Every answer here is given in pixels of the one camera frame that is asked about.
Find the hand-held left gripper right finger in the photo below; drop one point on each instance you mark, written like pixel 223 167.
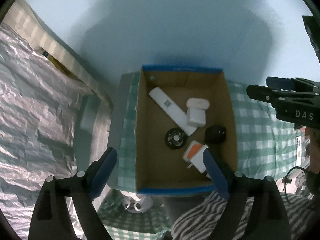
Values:
pixel 215 172

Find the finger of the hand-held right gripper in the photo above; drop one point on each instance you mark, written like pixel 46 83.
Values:
pixel 260 92
pixel 277 82

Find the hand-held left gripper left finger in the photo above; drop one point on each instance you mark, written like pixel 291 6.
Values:
pixel 105 172

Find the white and orange charger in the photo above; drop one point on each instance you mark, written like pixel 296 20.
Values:
pixel 193 155

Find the dark grey charger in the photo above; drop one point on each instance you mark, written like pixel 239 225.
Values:
pixel 215 135

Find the black round disc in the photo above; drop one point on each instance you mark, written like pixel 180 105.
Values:
pixel 175 138

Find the blue cardboard box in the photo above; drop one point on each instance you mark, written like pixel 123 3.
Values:
pixel 155 155

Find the white square charger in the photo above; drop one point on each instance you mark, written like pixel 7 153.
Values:
pixel 196 116

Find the white oval case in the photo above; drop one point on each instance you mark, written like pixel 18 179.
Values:
pixel 197 102

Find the long white device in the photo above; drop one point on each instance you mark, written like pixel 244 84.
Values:
pixel 172 110

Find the white phone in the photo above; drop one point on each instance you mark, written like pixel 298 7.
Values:
pixel 299 150

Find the green checked cloth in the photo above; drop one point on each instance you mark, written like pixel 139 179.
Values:
pixel 255 135

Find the grey white striped cloth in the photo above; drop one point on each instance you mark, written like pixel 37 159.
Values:
pixel 200 215

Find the white crumpled bag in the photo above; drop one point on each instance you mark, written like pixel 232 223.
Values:
pixel 140 203

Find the black flat panel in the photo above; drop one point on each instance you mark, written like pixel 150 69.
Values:
pixel 312 37

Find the silver crinkled sheet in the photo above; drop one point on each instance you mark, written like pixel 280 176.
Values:
pixel 30 105

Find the yellow packet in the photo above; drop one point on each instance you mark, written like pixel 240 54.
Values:
pixel 56 63

